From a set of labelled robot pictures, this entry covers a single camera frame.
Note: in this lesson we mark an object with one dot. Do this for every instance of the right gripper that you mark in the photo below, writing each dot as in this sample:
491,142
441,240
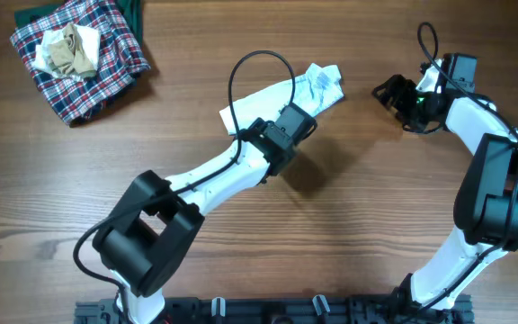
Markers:
405,100

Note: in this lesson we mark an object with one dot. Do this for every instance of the light blue striped baby pants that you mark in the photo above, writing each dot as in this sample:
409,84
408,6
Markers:
316,90

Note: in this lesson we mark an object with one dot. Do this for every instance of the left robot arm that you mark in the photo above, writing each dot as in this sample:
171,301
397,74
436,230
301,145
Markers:
155,222

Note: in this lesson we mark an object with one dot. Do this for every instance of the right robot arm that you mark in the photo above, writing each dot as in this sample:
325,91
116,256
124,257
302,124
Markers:
485,211

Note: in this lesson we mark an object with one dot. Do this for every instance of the red blue plaid garment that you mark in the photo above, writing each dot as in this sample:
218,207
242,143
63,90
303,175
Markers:
121,59

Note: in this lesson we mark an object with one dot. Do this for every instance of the white crumpled garment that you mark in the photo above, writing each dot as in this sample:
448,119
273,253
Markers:
42,61

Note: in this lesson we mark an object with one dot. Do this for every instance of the beige crumpled garment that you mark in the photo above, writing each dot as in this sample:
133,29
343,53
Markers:
76,53

